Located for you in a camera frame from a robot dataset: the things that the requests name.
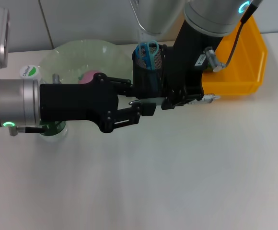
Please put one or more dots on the blue scissors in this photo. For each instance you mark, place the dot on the blue scissors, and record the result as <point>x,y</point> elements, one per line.
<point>151,61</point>

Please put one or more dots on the silver ballpoint pen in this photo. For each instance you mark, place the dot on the silver ballpoint pen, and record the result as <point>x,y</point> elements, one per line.
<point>201,99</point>

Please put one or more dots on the yellow plastic bin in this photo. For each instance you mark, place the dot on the yellow plastic bin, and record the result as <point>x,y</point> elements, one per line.
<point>244,72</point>

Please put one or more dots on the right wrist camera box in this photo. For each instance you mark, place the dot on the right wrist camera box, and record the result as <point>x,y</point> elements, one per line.
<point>158,14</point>

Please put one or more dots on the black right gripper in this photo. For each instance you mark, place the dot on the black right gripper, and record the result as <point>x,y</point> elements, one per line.
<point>184,67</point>

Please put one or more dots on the green glass fruit plate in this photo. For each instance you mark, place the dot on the green glass fruit plate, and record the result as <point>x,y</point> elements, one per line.
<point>64,57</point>

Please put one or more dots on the black mesh pen holder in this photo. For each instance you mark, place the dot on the black mesh pen holder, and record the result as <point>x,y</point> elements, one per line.
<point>143,83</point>

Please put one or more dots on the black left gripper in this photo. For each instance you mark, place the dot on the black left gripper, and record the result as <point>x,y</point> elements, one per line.
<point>76,103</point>

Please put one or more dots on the pink peach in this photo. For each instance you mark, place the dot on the pink peach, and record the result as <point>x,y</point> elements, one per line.
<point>88,76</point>

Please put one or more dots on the green label water bottle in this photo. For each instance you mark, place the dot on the green label water bottle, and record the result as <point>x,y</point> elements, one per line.
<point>30,72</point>

